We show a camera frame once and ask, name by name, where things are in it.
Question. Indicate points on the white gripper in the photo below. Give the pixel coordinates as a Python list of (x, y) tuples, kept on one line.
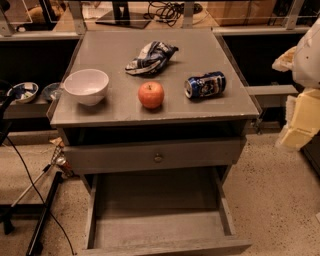
[(308, 61)]

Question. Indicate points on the blue chip bag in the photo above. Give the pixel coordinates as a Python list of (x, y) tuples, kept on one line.
[(151, 59)]

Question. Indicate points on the grey wooden drawer cabinet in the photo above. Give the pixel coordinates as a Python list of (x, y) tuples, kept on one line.
[(121, 118)]

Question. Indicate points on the open grey middle drawer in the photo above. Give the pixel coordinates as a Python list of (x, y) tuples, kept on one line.
[(179, 212)]

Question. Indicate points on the closed grey top drawer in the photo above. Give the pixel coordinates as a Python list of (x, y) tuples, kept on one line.
[(124, 157)]

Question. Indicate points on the blue soda can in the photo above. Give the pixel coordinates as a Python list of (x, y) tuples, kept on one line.
[(209, 84)]

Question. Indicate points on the cardboard box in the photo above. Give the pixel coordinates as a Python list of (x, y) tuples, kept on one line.
[(249, 12)]

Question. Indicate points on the red apple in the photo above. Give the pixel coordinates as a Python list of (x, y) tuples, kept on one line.
[(151, 94)]

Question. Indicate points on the black monitor stand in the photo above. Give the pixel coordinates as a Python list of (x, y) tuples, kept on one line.
[(120, 15)]

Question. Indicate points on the white ceramic bowl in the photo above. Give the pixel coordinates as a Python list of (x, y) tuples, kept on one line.
[(88, 86)]

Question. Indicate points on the small dark glass bowl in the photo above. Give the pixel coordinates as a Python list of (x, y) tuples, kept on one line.
[(52, 92)]

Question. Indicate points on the silver rod tool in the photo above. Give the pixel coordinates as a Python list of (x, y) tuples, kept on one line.
[(48, 167)]

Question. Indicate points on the small bowl with items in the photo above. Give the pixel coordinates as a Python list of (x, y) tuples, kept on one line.
[(24, 92)]

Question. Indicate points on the black metal stand base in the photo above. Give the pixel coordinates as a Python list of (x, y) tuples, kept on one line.
[(40, 212)]

